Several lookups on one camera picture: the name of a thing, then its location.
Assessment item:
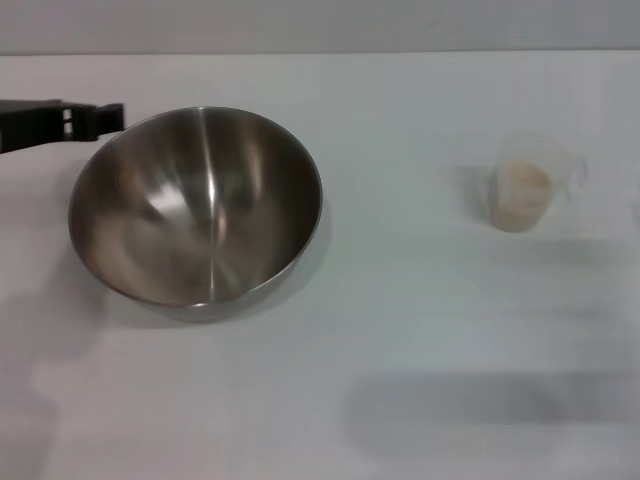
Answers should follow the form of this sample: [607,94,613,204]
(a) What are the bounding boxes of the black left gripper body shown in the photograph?
[0,98,66,154]

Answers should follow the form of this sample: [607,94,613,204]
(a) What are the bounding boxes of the stainless steel mixing bowl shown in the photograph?
[67,105,324,324]

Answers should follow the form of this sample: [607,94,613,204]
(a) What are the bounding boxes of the white rice grains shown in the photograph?
[492,158,552,234]

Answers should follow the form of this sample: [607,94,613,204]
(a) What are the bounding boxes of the clear plastic measuring cup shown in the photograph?
[492,132,590,235]

